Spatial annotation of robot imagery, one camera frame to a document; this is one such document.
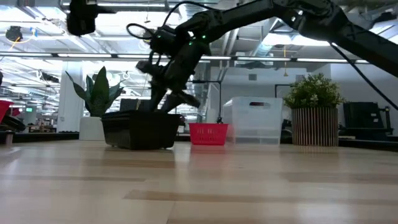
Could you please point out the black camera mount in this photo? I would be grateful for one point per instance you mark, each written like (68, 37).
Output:
(81, 18)

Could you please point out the snake plant in white pot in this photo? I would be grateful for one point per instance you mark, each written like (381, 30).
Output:
(99, 93)

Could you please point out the long ceiling light strip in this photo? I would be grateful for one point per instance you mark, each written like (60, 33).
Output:
(84, 55)
(326, 60)
(262, 58)

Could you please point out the black monitor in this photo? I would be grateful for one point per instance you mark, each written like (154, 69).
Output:
(132, 105)

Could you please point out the black equipment rack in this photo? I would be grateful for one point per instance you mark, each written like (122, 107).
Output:
(363, 118)

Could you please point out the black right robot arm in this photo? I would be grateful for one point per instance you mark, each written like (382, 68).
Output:
(248, 12)

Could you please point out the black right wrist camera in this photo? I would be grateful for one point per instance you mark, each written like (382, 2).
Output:
(149, 69)

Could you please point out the black ceiling device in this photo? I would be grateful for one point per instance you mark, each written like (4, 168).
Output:
(14, 33)

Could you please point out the black plastic mesh basket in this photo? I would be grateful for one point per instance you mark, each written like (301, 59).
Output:
(140, 133)

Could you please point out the black pole stand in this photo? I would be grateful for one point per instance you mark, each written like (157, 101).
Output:
(220, 99)

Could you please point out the bushy plant in striped pot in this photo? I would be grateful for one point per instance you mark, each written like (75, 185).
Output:
(314, 127)

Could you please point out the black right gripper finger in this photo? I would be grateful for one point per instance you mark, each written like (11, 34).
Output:
(182, 97)
(158, 98)

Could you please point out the clear plastic basket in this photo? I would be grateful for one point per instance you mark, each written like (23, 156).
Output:
(258, 124)

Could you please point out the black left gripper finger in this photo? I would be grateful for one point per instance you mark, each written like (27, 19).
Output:
(12, 123)

